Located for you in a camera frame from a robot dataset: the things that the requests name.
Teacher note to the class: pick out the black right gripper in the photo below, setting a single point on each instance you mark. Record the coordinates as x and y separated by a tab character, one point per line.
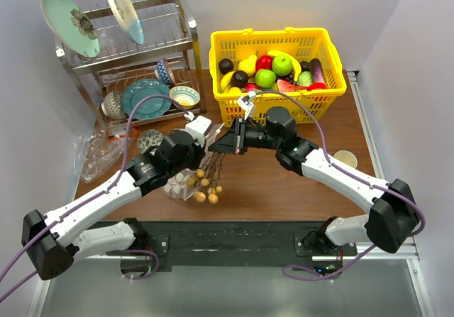
234	140

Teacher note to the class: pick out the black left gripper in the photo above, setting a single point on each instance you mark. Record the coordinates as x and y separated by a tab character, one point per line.
200	152

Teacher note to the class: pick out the brown longan bunch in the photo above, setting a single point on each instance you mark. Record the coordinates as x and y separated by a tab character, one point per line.
204	182

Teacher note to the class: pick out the green apple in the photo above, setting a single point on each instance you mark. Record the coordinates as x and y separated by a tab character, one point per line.
265	78
282	65

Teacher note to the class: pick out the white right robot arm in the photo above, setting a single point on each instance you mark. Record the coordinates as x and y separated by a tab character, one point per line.
390	214

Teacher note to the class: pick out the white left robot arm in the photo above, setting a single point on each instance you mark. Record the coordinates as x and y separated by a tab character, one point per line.
54	241

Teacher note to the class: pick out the floral patterned ceramic bowl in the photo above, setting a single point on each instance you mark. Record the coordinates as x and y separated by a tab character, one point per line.
149	138

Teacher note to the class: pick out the yellow lemon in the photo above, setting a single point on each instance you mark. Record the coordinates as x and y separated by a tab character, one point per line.
234	91

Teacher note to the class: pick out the yellow teal patterned bowl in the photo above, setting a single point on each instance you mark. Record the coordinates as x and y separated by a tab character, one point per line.
186	96

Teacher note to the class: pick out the dark mangosteen front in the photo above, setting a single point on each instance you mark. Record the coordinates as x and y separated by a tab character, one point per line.
239	79

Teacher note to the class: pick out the dark mangosteen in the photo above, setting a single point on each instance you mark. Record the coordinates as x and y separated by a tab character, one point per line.
239	79
225	66

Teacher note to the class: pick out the metal dish rack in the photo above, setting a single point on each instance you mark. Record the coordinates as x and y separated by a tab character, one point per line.
170	30

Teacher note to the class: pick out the dark mangosteen back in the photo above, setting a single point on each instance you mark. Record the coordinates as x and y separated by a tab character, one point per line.
225	66

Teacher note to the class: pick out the watermelon slice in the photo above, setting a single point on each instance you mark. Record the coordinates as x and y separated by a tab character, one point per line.
287	87

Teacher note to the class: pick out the blue zigzag bowl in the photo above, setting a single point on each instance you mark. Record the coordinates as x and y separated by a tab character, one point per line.
164	72

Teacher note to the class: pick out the yellow pear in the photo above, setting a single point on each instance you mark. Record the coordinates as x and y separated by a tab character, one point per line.
248	65

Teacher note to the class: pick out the grey patterned bowl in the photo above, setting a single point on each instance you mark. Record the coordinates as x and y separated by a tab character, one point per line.
111	106

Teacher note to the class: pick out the spare clear plastic bags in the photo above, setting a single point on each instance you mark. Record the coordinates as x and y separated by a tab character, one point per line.
97	151

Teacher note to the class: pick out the red bell pepper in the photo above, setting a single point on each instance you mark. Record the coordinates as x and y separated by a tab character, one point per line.
264	62

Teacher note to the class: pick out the dark purple grapes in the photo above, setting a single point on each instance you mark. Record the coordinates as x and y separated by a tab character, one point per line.
289	78

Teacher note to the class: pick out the green cabbage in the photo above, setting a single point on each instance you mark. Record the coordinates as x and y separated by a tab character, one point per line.
305	79

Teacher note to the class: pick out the yellow banana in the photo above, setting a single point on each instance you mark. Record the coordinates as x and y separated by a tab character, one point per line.
296	67

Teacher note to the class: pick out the yellow plastic basket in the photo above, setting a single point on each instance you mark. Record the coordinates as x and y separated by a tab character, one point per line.
303	44

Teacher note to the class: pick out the purple eggplant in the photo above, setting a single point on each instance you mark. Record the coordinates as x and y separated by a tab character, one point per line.
317	71

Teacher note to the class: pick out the cream ceramic mug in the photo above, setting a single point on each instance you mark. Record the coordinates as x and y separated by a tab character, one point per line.
347	157

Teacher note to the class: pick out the cream and blue plate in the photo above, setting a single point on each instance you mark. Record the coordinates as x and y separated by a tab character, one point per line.
128	20

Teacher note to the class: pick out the mint green flower plate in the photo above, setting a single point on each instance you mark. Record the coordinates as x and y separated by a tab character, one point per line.
72	26

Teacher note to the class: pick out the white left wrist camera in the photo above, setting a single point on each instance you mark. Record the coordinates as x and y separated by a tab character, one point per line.
199	128

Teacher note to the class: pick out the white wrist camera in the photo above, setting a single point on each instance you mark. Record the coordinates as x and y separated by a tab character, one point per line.
247	105
199	128

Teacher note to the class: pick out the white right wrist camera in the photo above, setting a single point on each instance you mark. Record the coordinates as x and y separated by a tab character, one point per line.
247	105

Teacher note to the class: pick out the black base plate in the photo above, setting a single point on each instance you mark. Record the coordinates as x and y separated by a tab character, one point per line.
240	244

